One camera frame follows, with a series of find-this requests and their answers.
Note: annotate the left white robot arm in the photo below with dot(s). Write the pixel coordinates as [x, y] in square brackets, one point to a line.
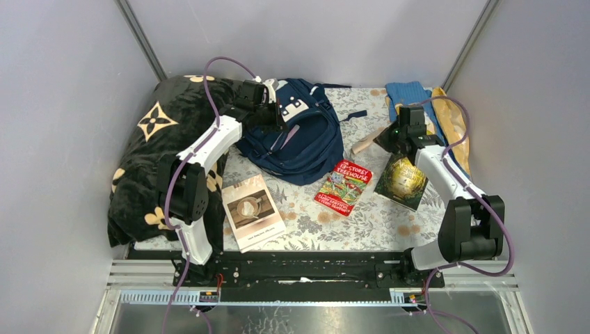
[181, 186]

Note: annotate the red Treehouse storybook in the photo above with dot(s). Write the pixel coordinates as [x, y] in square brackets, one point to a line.
[343, 187]

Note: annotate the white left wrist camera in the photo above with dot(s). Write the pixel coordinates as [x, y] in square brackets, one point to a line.
[270, 86]

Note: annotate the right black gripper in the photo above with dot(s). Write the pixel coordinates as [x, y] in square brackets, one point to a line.
[382, 138]

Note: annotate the navy blue student backpack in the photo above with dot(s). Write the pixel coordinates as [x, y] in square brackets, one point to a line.
[314, 150]

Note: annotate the black floral plush blanket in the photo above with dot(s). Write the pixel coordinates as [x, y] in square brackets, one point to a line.
[178, 112]

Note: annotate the yellow plastic bag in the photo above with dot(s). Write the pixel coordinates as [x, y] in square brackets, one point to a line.
[452, 125]

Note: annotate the dark green gold book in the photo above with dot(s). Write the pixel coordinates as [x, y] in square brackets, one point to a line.
[402, 182]

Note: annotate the blue Pikachu cloth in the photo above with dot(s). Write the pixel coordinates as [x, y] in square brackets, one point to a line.
[413, 94]

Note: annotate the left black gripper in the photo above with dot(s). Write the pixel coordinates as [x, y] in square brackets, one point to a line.
[274, 117]

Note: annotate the pink highlighter pen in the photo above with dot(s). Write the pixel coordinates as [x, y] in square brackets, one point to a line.
[290, 135]

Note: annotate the floral white table mat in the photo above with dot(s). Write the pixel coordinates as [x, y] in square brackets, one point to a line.
[376, 223]

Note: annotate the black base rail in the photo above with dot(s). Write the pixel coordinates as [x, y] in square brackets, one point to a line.
[290, 277]

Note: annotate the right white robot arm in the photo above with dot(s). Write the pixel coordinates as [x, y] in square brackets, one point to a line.
[472, 224]

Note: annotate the white coffee cover book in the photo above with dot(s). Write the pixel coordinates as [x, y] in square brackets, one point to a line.
[252, 213]

